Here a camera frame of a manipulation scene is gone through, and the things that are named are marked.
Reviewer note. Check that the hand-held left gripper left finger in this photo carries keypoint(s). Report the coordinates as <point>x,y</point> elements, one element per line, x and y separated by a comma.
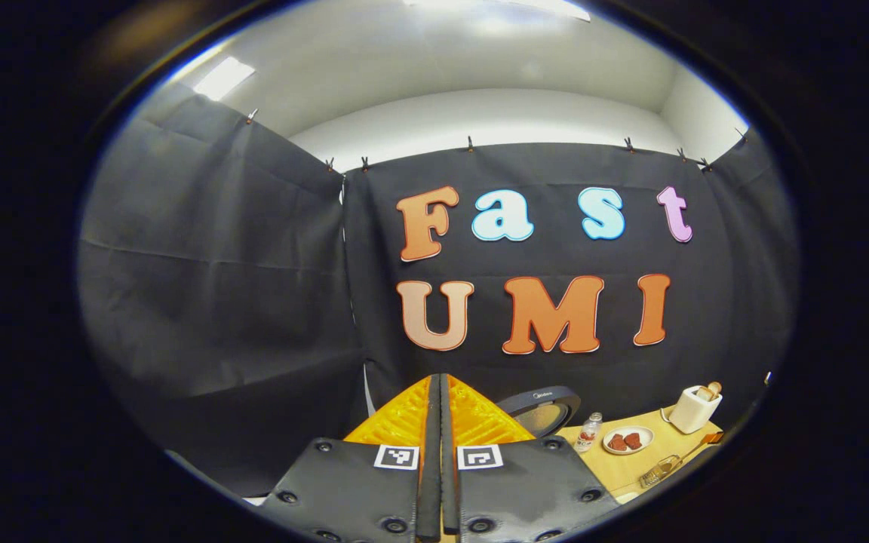
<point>428,467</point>

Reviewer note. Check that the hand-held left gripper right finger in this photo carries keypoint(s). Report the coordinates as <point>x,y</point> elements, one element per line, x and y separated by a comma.
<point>449,467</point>

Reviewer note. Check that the dark grey rice cooker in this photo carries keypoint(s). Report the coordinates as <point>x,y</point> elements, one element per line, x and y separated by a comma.
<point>548,400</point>

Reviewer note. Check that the small clear drink bottle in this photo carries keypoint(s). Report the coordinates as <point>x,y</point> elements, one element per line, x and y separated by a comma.
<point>588,436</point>

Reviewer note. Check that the red meat slice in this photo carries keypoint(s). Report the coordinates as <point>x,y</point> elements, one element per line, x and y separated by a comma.
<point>634,440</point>
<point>617,443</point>

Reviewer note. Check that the round white plate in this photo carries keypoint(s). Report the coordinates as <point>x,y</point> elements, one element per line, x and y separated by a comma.
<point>631,451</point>

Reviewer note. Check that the white toaster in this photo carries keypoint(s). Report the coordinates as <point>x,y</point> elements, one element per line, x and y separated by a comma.
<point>691,415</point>

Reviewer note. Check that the black backdrop cloth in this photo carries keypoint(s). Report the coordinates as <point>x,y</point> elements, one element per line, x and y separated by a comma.
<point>216,302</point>

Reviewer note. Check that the toast bread slice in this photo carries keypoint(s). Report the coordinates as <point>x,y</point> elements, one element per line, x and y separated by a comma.
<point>708,391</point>

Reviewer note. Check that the rectangular ceiling light panel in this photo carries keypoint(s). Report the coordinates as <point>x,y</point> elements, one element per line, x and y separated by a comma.
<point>223,78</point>

